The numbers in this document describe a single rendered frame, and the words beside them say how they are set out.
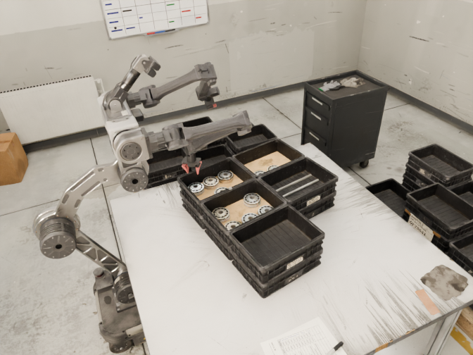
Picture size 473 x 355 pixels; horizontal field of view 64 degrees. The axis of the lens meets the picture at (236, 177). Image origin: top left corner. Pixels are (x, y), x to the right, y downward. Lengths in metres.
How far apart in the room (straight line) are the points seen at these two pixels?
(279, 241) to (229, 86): 3.52
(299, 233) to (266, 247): 0.21
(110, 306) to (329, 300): 1.41
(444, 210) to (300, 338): 1.57
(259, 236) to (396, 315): 0.76
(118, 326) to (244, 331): 0.97
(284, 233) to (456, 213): 1.37
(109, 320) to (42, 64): 3.03
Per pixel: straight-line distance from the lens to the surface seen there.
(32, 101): 4.77
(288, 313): 1.93
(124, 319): 2.60
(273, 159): 2.66
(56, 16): 4.63
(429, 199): 3.08
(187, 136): 1.75
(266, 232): 2.10
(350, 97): 3.49
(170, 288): 2.07
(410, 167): 3.39
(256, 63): 5.36
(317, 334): 1.89
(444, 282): 2.22
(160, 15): 4.76
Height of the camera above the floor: 2.30
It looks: 36 degrees down
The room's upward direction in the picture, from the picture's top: 3 degrees counter-clockwise
